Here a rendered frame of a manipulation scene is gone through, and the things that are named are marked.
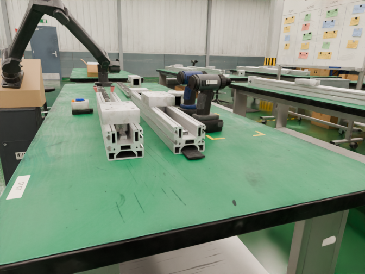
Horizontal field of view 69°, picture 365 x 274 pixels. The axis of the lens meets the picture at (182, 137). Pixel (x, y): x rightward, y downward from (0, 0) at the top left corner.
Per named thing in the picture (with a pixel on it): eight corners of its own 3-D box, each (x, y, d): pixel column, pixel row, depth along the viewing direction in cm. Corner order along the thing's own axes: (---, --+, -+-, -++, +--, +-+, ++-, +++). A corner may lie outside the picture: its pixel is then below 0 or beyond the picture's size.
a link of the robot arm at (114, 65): (99, 50, 150) (102, 61, 147) (119, 50, 156) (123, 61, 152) (97, 66, 160) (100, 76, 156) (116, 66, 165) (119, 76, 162)
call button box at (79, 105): (73, 111, 133) (71, 99, 132) (93, 110, 137) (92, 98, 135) (71, 114, 126) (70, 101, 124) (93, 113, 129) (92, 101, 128)
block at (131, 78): (126, 86, 246) (126, 76, 244) (138, 86, 251) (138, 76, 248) (128, 87, 238) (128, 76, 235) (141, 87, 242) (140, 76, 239)
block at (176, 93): (164, 106, 152) (164, 90, 150) (183, 107, 152) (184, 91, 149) (162, 110, 143) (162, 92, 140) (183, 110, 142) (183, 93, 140)
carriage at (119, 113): (100, 121, 91) (99, 101, 89) (132, 119, 95) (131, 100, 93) (102, 134, 77) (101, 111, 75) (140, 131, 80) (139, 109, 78)
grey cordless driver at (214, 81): (184, 130, 105) (186, 73, 98) (225, 125, 114) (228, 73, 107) (194, 135, 98) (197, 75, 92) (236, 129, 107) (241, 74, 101)
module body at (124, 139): (96, 107, 145) (95, 92, 142) (115, 107, 148) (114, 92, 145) (107, 161, 72) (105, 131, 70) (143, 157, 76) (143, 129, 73)
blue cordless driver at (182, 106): (174, 117, 126) (175, 70, 119) (209, 114, 135) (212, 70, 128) (182, 120, 119) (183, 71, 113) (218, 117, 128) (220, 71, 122)
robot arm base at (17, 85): (6, 70, 142) (1, 87, 137) (1, 58, 136) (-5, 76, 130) (24, 72, 145) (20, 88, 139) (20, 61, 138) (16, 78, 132)
